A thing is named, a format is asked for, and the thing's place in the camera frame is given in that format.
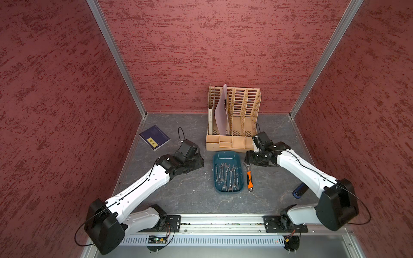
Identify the teal plastic storage tray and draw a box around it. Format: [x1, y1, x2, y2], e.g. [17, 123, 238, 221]
[213, 151, 245, 194]

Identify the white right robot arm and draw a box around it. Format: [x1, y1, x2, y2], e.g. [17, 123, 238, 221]
[245, 142, 362, 232]

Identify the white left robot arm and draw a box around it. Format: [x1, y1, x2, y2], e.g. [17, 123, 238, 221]
[80, 153, 204, 255]

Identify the long combination wrench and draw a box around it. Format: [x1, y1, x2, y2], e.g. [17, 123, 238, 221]
[231, 165, 237, 191]

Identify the large combination wrench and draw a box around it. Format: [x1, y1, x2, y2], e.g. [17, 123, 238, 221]
[228, 166, 233, 192]

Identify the medium combination wrench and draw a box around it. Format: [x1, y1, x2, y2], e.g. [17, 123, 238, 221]
[222, 163, 229, 191]

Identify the purple notebook yellow label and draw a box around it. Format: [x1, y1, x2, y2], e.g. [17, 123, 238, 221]
[139, 125, 170, 151]

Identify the blue black tape roll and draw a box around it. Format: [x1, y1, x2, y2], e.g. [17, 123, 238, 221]
[293, 183, 309, 199]

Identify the wooden desk file organizer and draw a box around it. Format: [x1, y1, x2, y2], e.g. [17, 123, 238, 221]
[205, 86, 261, 153]

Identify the pink paper folder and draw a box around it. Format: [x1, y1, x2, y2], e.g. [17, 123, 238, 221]
[214, 84, 228, 135]

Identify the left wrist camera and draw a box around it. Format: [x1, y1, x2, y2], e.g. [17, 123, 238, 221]
[177, 139, 199, 160]

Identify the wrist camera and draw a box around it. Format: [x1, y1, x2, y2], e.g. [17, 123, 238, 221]
[177, 139, 199, 160]
[252, 132, 274, 153]

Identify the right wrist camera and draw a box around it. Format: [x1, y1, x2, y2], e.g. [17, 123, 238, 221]
[252, 132, 274, 153]

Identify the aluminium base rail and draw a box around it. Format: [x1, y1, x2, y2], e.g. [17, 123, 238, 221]
[107, 214, 365, 258]

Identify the right corner aluminium post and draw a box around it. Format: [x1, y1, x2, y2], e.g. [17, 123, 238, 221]
[289, 0, 364, 120]

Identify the corner aluminium post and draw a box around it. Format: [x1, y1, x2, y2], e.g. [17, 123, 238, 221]
[289, 0, 364, 120]
[86, 0, 147, 119]

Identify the left corner aluminium post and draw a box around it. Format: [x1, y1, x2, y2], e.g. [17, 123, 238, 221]
[86, 0, 147, 119]

